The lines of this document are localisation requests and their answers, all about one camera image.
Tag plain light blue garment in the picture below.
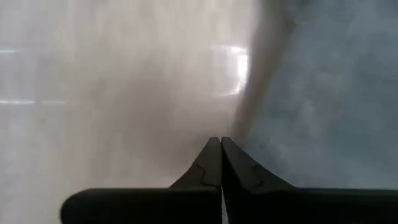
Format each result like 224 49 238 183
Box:
231 0 398 191

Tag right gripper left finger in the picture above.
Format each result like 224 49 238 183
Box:
60 136 223 224

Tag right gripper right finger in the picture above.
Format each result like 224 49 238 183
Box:
220 136 398 224

